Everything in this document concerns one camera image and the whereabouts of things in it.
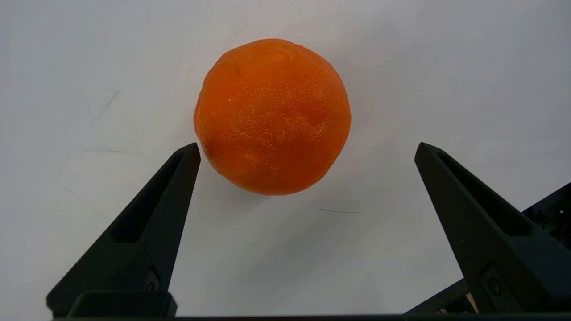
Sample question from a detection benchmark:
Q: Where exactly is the orange fruit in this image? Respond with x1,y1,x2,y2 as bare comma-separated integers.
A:
194,38,352,196

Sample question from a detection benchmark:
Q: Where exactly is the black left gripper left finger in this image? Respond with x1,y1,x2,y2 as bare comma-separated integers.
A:
46,143,201,316

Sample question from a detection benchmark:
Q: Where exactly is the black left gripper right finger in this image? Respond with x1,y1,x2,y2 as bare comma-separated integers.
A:
415,142,571,315

